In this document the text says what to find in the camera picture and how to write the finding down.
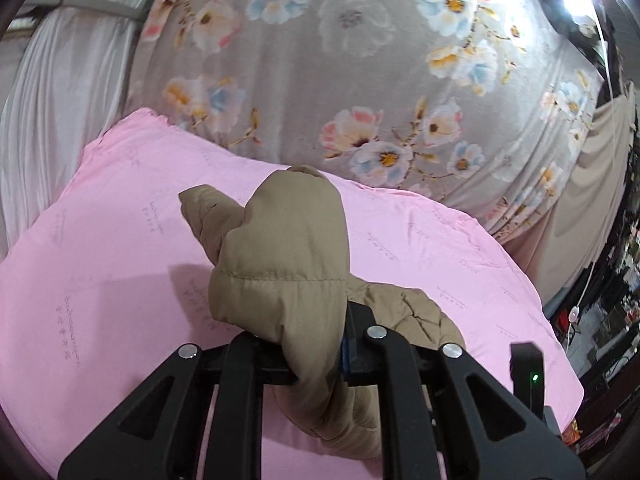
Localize olive quilted jacket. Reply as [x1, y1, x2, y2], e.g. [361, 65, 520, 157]
[179, 166, 464, 460]

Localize beige cloth drape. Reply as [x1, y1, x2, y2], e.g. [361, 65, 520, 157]
[503, 82, 636, 304]

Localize pink bed sheet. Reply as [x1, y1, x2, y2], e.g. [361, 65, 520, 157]
[1, 108, 584, 474]

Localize grey floral blanket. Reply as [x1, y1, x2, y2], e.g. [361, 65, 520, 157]
[128, 0, 602, 241]

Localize white satin curtain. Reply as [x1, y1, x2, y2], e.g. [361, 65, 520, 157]
[1, 0, 152, 254]

